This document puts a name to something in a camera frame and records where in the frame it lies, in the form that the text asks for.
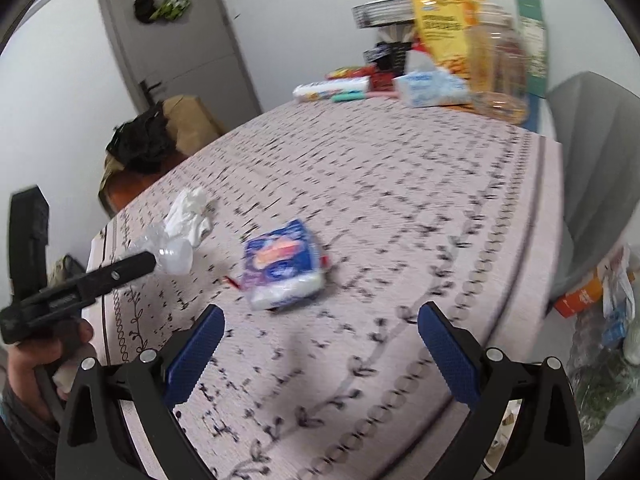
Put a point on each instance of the red packet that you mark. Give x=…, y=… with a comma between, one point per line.
x=357, y=72

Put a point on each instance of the person's left hand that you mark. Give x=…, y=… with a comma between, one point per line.
x=25, y=370

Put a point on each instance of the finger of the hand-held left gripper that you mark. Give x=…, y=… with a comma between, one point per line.
x=30, y=235
x=115, y=275

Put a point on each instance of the orange box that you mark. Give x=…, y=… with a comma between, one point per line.
x=580, y=295

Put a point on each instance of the blue tissue pack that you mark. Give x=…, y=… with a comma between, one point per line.
x=430, y=87

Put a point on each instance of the tall green box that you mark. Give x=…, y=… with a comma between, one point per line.
x=532, y=35

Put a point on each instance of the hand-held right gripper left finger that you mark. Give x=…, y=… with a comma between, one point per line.
x=192, y=360

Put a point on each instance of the brown chair with black bag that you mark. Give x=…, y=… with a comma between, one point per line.
x=192, y=120

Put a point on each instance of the yellow snack bag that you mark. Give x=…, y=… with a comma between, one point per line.
x=442, y=30

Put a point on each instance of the white roll packet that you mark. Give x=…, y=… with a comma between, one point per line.
x=330, y=89

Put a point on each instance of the clear bag of greens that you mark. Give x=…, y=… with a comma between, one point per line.
x=600, y=385

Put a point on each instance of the pink pen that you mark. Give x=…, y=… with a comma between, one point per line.
x=382, y=94

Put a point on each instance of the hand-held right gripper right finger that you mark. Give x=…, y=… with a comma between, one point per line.
x=450, y=360

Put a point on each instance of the grey chair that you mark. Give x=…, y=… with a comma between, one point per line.
x=595, y=170

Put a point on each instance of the clear water jug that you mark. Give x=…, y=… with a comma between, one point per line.
x=500, y=65

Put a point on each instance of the white tissue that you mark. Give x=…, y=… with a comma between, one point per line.
x=190, y=212

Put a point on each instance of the teal pen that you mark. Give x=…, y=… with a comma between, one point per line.
x=350, y=96

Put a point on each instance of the grey door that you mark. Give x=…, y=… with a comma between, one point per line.
x=190, y=60

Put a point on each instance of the patterned tablecloth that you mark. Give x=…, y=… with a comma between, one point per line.
x=375, y=210

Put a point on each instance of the black hat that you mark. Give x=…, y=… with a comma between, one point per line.
x=145, y=9

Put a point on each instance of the person's left forearm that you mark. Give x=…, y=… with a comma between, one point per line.
x=25, y=445

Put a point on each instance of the green floral cloth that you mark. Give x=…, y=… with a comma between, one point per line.
x=172, y=5

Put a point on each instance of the clear plastic wrapper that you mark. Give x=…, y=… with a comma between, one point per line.
x=170, y=255

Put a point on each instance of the black cloth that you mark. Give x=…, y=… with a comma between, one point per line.
x=140, y=140

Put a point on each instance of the colourful pocket tissue pack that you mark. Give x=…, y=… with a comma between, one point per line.
x=282, y=260

